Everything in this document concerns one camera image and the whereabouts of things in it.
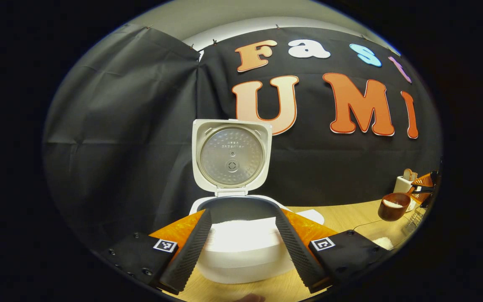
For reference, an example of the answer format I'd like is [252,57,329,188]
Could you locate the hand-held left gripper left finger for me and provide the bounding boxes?
[100,208,213,295]

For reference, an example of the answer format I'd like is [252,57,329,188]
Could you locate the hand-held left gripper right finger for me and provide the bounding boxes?
[274,207,393,294]

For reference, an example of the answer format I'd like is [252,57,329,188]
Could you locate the metal wire chopstick holder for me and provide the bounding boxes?
[403,206,428,233]

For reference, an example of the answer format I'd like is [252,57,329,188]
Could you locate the brown wooden spoon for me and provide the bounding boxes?
[378,185,424,222]

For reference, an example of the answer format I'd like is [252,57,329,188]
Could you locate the white rice cooker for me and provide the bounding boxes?
[189,119,325,285]

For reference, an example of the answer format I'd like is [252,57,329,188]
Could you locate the white toaster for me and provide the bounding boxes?
[394,175,418,212]

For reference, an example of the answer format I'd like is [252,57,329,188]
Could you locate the black backdrop cloth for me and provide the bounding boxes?
[42,23,443,252]

